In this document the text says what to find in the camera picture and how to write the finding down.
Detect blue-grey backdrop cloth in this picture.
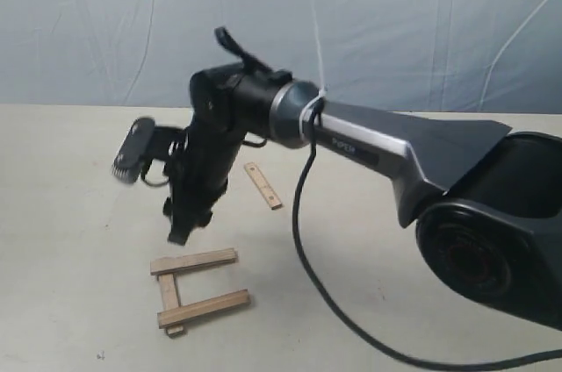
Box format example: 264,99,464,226
1,0,561,113

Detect white zip tie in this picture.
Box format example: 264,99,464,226
299,1,327,140

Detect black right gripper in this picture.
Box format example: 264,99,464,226
167,124,241,245

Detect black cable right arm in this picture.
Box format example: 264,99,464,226
292,99,562,368

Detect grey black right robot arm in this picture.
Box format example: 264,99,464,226
164,63,561,329

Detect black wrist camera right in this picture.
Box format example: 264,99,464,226
112,117,187,188

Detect black velcro strap right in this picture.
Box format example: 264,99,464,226
213,27,276,77

